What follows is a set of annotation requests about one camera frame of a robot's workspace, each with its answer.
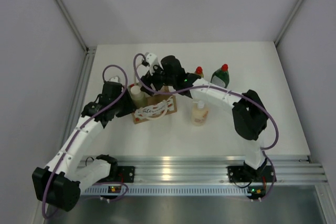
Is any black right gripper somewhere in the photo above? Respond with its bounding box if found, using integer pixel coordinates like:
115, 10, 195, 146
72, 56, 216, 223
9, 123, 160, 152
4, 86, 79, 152
141, 64, 175, 98

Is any white-capped pale green bottle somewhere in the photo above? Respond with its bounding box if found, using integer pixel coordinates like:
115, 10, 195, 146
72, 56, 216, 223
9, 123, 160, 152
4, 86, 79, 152
130, 86, 147, 109

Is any yellow oil bottle red cap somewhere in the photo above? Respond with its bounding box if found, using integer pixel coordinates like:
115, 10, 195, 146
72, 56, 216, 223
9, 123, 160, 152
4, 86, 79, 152
194, 66, 204, 78

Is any burlap canvas bag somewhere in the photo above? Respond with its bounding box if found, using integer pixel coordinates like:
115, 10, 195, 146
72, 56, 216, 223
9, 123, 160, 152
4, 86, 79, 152
128, 83, 177, 124

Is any cream pump lotion bottle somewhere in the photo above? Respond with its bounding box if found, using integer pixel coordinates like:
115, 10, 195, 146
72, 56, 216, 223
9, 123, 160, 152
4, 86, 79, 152
191, 100, 209, 126

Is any green bottle red cap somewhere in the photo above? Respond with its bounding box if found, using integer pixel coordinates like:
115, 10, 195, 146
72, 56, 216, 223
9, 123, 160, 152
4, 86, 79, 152
211, 63, 229, 88

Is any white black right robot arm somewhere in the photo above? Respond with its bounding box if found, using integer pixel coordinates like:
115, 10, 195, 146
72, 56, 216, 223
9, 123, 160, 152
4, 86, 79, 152
139, 53, 268, 181

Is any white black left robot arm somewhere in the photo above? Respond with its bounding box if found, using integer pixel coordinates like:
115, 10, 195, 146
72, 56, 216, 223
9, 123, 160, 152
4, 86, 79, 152
32, 79, 135, 211

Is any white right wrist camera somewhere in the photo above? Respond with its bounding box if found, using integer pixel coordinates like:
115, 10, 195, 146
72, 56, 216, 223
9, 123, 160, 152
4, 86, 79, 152
142, 52, 159, 75

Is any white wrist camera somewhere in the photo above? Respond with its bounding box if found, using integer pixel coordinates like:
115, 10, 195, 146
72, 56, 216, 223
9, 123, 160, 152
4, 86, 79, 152
142, 52, 159, 75
108, 76, 121, 83

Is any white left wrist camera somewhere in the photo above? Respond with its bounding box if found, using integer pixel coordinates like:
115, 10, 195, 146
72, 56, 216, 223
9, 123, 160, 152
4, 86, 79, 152
108, 76, 121, 83

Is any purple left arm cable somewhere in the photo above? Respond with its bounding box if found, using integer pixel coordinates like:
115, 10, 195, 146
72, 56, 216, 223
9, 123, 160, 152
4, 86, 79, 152
41, 65, 129, 219

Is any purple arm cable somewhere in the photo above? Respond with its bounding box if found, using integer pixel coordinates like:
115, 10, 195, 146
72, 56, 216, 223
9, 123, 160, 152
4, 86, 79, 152
133, 53, 279, 204
41, 65, 129, 219

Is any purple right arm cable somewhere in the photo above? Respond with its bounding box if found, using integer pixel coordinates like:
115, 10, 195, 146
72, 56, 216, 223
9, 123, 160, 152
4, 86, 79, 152
133, 53, 279, 204

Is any left corner aluminium post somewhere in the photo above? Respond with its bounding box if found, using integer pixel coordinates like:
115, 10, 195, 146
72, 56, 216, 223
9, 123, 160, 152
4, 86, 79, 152
54, 0, 88, 53

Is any corner aluminium post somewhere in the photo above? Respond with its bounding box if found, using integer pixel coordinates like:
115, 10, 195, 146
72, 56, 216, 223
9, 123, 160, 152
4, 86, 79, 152
54, 0, 88, 53
274, 0, 307, 48

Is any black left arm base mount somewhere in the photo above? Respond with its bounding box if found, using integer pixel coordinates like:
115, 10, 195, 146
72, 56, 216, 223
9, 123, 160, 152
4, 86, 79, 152
116, 166, 135, 183

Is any perforated cable duct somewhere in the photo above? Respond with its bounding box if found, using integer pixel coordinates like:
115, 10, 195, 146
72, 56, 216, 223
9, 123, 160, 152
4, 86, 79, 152
82, 185, 251, 196

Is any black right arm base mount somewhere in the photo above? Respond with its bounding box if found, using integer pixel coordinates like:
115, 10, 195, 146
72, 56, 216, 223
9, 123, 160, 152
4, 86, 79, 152
227, 165, 275, 183

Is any right corner aluminium post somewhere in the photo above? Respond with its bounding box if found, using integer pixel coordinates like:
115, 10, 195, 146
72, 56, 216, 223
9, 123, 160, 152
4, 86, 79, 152
274, 0, 307, 48

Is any aluminium frame rail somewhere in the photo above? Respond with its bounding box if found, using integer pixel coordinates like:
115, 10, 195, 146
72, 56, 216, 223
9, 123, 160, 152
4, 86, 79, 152
116, 156, 328, 185

